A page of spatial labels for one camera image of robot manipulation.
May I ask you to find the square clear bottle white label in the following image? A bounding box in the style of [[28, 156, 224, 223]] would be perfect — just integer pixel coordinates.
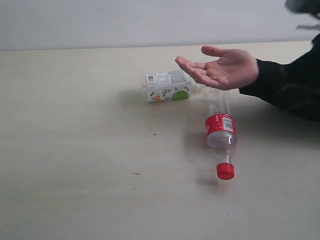
[[142, 70, 205, 103]]

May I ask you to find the black sleeved forearm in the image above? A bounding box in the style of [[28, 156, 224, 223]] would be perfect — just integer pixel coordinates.
[[239, 35, 320, 123]]

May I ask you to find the person's open hand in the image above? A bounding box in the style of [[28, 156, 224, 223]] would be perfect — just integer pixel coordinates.
[[175, 45, 259, 91]]

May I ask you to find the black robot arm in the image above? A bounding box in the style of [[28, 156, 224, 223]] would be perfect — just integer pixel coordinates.
[[284, 0, 320, 31]]

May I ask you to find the clear cola bottle red cap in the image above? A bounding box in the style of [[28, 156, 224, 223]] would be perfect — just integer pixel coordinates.
[[203, 87, 238, 180]]

